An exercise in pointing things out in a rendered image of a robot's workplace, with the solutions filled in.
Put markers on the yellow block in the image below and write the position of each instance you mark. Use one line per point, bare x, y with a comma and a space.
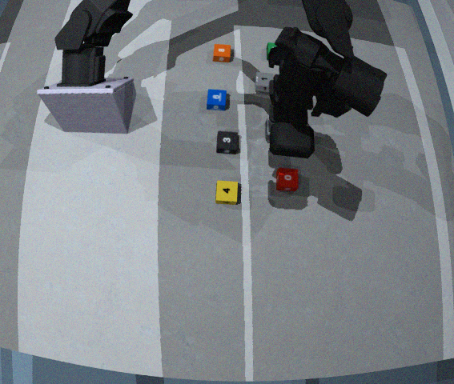
226, 192

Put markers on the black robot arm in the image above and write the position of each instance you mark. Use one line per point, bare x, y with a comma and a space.
346, 83

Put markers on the orange block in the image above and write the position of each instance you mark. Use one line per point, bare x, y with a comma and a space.
222, 53

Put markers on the blue block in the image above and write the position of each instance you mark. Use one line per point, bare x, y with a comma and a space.
216, 99

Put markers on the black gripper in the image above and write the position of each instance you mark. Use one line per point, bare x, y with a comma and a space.
289, 135

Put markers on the green block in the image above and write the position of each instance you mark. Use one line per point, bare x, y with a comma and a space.
269, 46

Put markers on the red block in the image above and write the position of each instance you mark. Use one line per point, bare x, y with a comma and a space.
287, 179

